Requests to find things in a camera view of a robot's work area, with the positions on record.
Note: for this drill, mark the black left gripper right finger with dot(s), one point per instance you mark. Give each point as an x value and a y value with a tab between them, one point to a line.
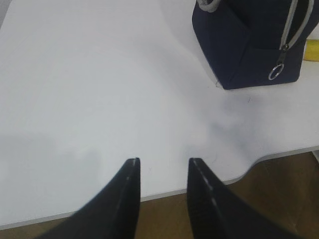
215	212

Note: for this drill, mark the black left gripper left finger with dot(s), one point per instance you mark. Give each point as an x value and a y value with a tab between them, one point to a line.
112	214

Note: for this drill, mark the navy blue lunch bag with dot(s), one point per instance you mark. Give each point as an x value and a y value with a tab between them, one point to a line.
250	43

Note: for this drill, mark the yellow banana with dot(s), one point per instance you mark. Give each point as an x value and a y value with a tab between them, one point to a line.
312	50

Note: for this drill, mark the white table leg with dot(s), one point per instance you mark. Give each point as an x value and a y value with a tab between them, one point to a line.
316	154

